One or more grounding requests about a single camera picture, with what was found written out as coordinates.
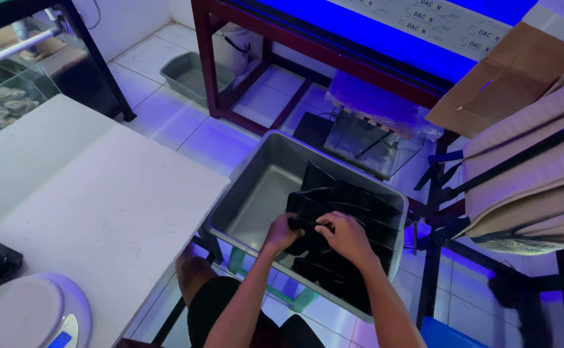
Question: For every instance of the person's right hand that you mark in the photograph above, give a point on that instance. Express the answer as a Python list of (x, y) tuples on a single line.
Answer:
[(347, 237)]

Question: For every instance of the person's left hand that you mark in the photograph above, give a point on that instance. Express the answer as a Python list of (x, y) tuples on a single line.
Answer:
[(279, 234)]

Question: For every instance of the person's left fingers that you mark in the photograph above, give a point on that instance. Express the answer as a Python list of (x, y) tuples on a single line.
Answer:
[(295, 231)]

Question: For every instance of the person's right fingers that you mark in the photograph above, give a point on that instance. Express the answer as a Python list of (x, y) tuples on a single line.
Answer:
[(324, 225)]

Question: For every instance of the black plastic tray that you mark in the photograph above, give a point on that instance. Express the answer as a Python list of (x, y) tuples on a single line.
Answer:
[(311, 231)]

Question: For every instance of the large grey plastic tub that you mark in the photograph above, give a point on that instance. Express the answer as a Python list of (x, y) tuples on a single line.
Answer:
[(306, 217)]

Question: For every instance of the pile of black plastic trays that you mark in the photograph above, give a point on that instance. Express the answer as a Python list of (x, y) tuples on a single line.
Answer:
[(347, 232)]

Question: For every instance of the green plastic stool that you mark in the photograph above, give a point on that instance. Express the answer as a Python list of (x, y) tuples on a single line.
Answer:
[(272, 290)]

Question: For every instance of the small glass tank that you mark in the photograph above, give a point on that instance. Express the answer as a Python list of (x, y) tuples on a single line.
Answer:
[(366, 142)]

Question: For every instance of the black box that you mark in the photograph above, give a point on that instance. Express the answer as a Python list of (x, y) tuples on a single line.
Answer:
[(313, 129)]

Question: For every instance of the person's black shorts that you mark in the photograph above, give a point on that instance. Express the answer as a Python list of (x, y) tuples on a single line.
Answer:
[(243, 319)]

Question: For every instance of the person's left knee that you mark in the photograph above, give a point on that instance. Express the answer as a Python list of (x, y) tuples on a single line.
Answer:
[(192, 275)]

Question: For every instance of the black metal stand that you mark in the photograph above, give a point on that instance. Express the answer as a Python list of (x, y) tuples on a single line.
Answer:
[(436, 241)]

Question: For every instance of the clear plastic bag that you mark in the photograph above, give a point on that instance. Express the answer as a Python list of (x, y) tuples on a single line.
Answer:
[(378, 104)]

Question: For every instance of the blue plastic container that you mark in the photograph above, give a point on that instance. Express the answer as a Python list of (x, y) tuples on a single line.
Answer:
[(448, 336)]

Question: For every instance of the dark red metal rack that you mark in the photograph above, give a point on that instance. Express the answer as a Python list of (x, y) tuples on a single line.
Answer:
[(320, 53)]

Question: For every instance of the small grey plastic tub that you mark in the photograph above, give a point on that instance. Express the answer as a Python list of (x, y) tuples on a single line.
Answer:
[(195, 77)]

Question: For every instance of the white plastic bucket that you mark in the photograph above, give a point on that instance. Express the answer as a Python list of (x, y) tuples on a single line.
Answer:
[(233, 46)]

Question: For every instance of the stack of beige foam boards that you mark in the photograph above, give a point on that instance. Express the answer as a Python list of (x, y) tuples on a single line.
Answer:
[(528, 164)]

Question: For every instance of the white printed sheet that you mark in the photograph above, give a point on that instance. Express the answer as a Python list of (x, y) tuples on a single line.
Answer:
[(436, 24)]

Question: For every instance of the brown cardboard sheet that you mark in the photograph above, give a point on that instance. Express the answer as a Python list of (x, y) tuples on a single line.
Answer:
[(509, 80)]

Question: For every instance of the white kitchen scale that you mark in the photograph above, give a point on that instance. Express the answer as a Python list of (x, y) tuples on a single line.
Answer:
[(32, 312)]

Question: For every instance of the glass aquarium tank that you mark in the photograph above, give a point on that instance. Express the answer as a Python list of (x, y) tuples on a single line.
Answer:
[(11, 82)]

